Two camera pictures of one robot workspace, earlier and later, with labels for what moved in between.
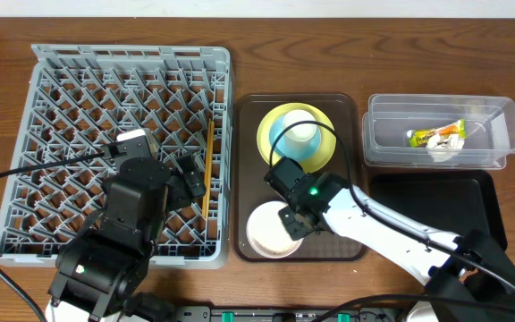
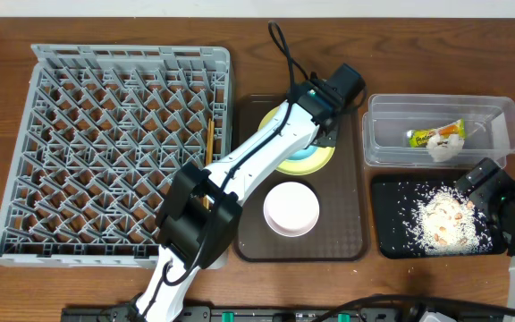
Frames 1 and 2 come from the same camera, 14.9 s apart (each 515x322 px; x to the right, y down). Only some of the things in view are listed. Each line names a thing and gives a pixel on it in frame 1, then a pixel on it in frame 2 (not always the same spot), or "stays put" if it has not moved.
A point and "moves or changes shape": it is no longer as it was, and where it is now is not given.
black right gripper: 296,233 to 499,180
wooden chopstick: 206,171 stays put
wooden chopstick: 211,163 stays put
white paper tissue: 444,149 stays put
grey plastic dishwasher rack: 79,97 stays put
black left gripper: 178,195 to 333,134
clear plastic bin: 441,131 stays put
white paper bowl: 267,233 moves or changes shape
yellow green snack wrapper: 419,138 stays put
